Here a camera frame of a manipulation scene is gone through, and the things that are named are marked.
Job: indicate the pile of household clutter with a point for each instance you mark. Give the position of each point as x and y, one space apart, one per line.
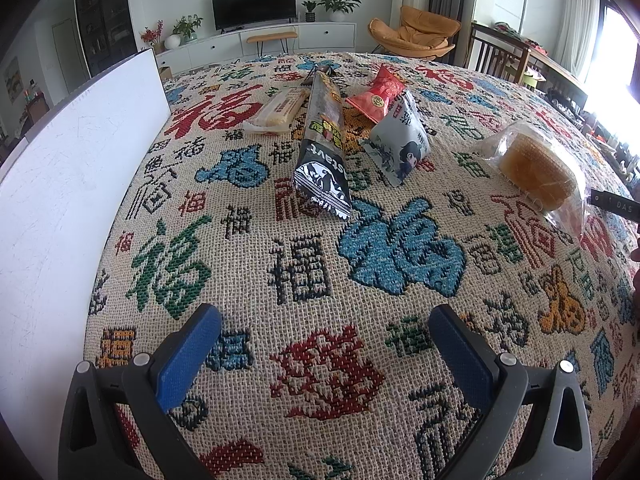
600 130

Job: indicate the white round vase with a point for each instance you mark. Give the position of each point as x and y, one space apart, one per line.
172 42

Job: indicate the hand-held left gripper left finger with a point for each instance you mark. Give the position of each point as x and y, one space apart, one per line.
187 360

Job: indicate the tall dark cabinet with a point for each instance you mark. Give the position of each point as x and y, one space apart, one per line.
105 15

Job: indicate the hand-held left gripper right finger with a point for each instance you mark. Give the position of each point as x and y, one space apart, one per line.
462 355

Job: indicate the red flower arrangement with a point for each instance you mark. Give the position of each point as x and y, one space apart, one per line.
151 35

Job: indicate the beige long snack packet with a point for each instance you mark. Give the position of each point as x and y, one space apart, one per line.
277 110

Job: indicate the clear bread packet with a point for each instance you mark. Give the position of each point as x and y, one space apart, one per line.
540 170

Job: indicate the orange lounge chair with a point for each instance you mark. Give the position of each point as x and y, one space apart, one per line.
415 30

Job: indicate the bright window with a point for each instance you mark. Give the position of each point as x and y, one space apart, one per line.
615 60

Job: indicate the grey triangular snack packet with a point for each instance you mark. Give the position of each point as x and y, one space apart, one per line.
400 145

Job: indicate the green potted plant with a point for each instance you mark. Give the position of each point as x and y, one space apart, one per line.
187 26

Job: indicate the wooden table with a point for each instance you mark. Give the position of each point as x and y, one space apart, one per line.
555 70

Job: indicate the printed woven blanket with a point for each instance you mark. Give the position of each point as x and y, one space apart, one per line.
300 260

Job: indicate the brown cardboard box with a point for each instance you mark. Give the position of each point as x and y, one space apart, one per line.
165 72

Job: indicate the white sheer curtain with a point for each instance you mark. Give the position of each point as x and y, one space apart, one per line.
582 15

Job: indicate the dark wooden chair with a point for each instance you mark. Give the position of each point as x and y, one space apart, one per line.
495 55

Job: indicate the wooden stool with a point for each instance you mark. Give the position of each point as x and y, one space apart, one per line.
272 36

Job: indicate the long black snack packet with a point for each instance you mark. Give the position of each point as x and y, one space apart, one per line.
320 160

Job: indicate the white television cabinet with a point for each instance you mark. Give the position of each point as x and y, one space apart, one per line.
325 37

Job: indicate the large leafy potted plant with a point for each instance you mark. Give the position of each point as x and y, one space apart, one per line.
339 4

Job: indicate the white cardboard box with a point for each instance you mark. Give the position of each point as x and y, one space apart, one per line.
75 185

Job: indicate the red snack packet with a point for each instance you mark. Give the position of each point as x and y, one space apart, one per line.
380 95

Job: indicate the grey curtain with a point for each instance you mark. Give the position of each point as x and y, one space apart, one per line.
455 0

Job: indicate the black television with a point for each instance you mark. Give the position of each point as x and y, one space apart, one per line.
252 5

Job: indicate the framed wall picture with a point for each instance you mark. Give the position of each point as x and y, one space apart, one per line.
13 75

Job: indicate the small potted plant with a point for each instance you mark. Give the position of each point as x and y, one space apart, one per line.
309 10

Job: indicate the brown wooden sideboard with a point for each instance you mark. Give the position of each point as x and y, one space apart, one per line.
35 112

